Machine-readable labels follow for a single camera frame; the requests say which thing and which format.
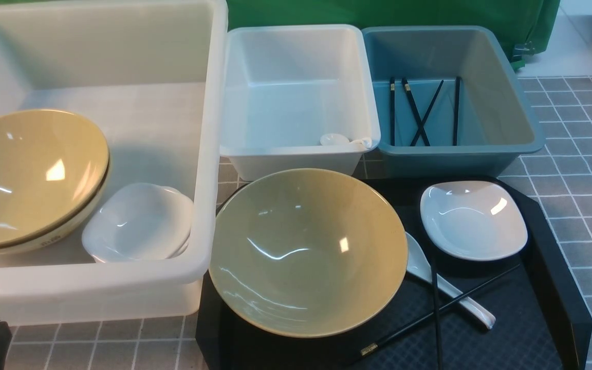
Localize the yellow noodle bowl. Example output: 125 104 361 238
208 168 409 339

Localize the white ceramic soup spoon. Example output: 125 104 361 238
405 232 496 330

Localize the white square dish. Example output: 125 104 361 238
419 180 529 262

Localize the top stacked yellow bowl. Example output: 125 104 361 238
0 108 110 247

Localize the white dish in bin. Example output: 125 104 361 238
81 183 194 263

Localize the small white plastic bin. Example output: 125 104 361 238
220 24 381 182

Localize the white spoon in bin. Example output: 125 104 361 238
320 133 373 150

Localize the black crossing chopstick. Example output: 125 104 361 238
410 80 444 146

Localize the blue-grey plastic bin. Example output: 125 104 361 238
362 26 545 177

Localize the black serving tray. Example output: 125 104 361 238
195 177 592 369

